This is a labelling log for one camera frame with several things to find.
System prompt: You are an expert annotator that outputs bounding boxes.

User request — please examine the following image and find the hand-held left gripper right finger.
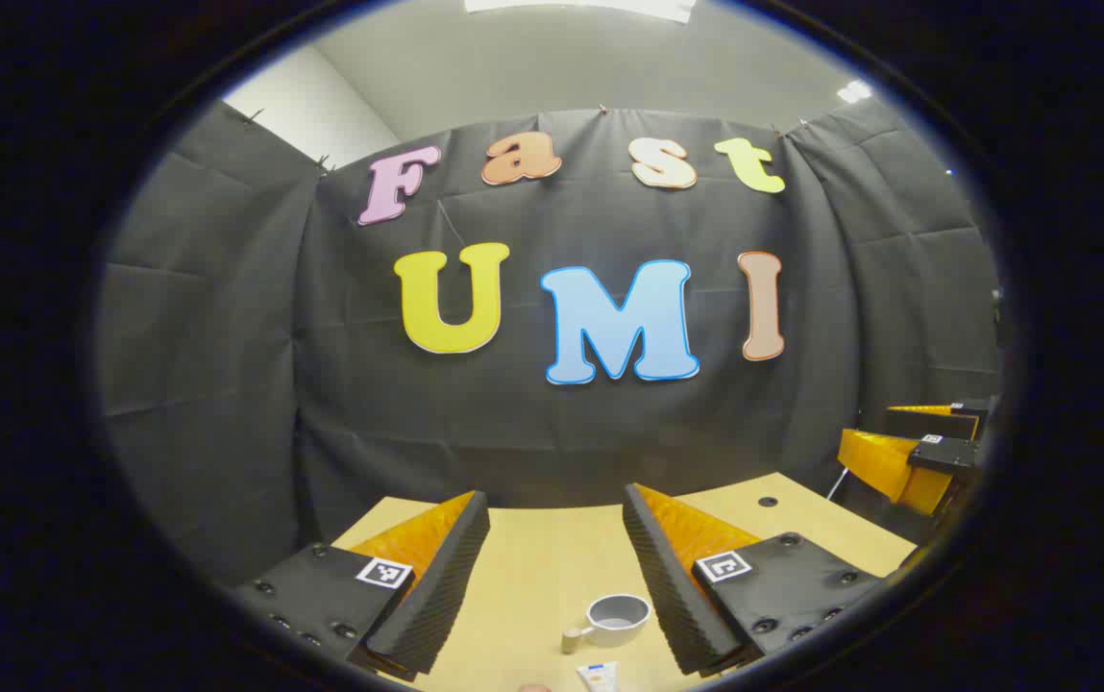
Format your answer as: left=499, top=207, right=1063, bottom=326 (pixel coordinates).
left=622, top=482, right=887, bottom=678

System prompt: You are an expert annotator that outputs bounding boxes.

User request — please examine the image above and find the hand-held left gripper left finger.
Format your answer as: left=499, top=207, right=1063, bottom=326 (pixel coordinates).
left=230, top=491, right=492, bottom=674

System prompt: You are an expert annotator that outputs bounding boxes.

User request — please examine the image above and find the white cup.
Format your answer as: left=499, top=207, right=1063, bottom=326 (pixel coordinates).
left=561, top=594, right=653, bottom=655

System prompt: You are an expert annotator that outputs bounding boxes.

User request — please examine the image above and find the light wooden desktop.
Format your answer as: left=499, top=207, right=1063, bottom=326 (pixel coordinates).
left=331, top=471, right=918, bottom=692

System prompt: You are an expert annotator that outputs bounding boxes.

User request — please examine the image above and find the black backdrop cloth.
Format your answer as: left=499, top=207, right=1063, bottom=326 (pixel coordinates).
left=95, top=96, right=1004, bottom=587

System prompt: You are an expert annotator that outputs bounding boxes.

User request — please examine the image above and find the ceiling light panel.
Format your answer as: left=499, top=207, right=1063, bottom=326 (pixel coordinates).
left=465, top=0, right=697, bottom=25

